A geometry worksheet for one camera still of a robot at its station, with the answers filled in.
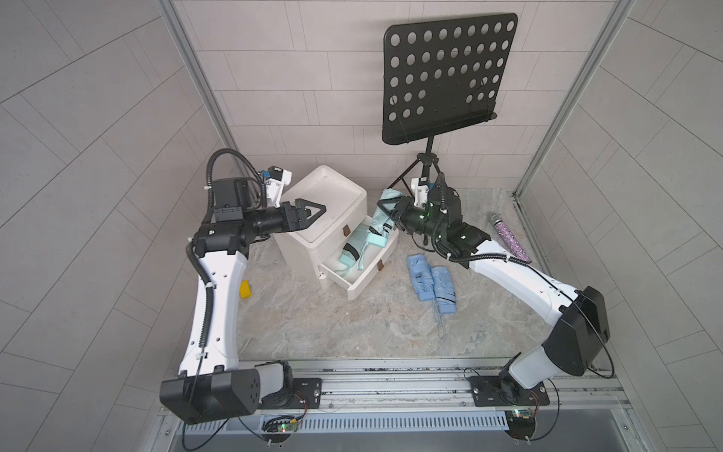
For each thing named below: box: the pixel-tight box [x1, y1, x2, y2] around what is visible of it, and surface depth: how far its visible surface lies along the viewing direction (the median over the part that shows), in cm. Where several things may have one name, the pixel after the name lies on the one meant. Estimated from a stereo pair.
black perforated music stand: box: [382, 13, 518, 190], surface depth 70 cm
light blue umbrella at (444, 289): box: [431, 265, 457, 314], surface depth 88 cm
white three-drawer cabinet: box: [273, 164, 398, 300], surface depth 84 cm
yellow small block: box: [240, 279, 251, 300], surface depth 90 cm
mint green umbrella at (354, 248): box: [338, 223, 370, 271], surface depth 88 cm
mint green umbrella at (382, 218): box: [365, 188, 403, 248], surface depth 69 cm
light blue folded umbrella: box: [406, 254, 436, 302], surface depth 91 cm
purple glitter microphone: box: [489, 212, 532, 263], surface depth 101 cm
